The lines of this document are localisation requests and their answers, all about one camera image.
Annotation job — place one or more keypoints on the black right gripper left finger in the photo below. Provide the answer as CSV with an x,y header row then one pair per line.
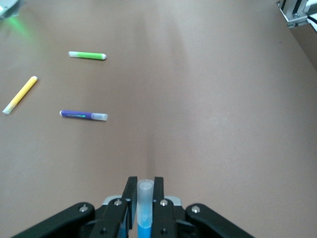
x,y
116,218

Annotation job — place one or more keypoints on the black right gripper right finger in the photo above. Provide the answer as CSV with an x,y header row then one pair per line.
x,y
166,218

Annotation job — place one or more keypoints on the blue marker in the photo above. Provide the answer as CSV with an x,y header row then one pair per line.
x,y
144,210

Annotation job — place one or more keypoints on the purple marker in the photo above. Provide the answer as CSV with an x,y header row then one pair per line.
x,y
76,114

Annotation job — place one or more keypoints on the brown table cover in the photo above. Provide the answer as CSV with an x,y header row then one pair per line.
x,y
198,111

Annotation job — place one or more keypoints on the yellow marker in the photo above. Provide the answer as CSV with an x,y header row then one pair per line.
x,y
21,94

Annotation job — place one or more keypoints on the green marker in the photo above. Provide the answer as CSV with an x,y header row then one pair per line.
x,y
88,55

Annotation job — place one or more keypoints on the aluminium frame post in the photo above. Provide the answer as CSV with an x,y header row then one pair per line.
x,y
292,12

